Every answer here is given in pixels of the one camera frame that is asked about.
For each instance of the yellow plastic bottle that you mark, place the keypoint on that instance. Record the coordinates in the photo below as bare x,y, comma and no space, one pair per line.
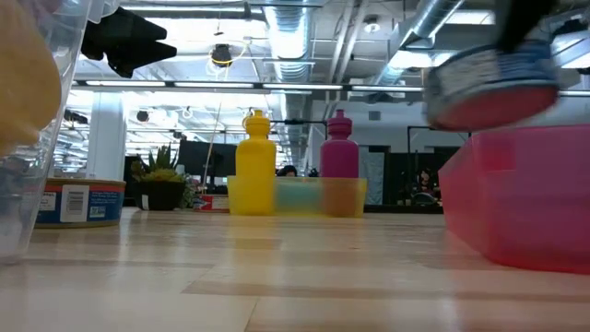
256,152

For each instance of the person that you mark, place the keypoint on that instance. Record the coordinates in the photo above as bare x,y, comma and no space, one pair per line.
425,184
287,171

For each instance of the black ceiling device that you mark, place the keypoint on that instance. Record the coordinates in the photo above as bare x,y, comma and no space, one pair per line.
222,54

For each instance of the white pillar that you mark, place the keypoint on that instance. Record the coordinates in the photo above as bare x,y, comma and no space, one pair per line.
106,138

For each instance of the pink translucent plastic bin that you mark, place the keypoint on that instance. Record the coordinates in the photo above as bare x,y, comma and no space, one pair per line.
516,207

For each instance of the clear plastic bin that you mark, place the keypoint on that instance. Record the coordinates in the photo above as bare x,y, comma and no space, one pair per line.
69,138

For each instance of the black computer monitor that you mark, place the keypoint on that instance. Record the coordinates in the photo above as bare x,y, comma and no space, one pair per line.
198,159

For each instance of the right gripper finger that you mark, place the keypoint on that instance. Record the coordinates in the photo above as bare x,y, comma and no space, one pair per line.
523,23

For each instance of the potted succulent plant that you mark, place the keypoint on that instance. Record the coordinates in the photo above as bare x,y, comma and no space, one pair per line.
159,193

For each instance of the silver air duct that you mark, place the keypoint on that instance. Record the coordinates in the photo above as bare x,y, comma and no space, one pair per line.
290,37
433,18

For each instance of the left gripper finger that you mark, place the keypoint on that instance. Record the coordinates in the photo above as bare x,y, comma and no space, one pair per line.
129,25
138,55

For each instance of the yellow translucent plastic bin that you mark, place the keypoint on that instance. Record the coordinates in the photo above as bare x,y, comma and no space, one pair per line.
362,196

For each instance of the purple plastic bottle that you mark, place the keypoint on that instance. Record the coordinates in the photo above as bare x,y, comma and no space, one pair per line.
338,152

